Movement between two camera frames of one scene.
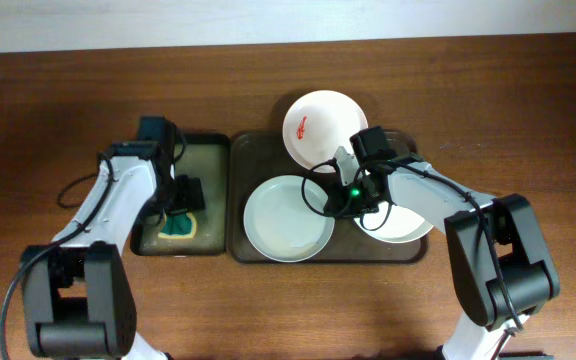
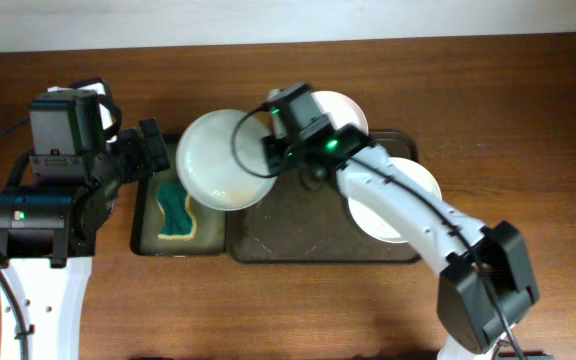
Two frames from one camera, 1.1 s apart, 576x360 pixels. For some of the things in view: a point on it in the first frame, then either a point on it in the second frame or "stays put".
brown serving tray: x=254 y=157 stays put
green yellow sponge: x=177 y=226 stays put
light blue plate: x=285 y=219 to x=221 y=160
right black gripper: x=335 y=204 to x=283 y=160
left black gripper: x=188 y=195 to x=153 y=145
